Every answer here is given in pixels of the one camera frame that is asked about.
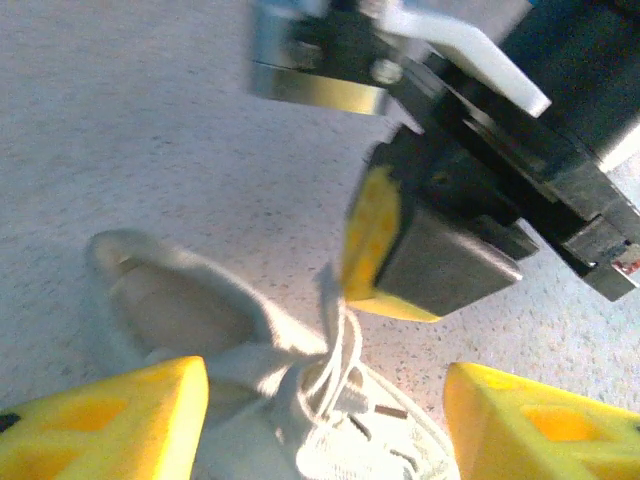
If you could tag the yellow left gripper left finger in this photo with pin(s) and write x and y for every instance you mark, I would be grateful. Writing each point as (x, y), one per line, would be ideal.
(115, 430)

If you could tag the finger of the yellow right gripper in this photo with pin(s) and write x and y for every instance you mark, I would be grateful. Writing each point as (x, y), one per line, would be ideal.
(430, 270)

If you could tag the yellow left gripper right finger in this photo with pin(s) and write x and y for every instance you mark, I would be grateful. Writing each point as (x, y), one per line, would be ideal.
(540, 425)

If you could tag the white shoelace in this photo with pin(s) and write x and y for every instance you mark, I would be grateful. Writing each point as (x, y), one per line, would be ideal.
(340, 350)

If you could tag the white sneaker shoe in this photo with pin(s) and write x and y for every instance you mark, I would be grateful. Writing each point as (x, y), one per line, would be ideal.
(200, 310)

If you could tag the aluminium frame post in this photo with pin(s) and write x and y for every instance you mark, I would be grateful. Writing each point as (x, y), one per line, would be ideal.
(310, 85)

